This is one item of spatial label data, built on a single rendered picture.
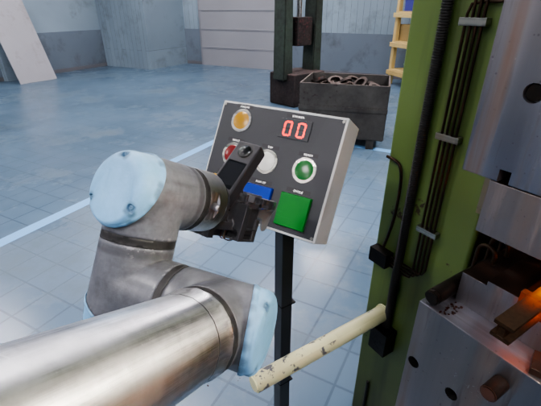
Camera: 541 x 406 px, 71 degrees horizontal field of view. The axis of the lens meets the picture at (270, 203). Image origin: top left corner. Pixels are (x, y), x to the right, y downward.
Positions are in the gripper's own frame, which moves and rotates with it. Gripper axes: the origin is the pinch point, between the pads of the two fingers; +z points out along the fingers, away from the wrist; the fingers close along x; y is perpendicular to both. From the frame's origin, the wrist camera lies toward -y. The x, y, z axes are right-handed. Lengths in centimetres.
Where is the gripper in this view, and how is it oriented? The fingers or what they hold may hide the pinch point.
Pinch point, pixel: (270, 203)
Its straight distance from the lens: 74.6
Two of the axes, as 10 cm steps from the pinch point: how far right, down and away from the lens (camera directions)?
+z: 4.6, 1.1, 8.8
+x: 8.5, 2.5, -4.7
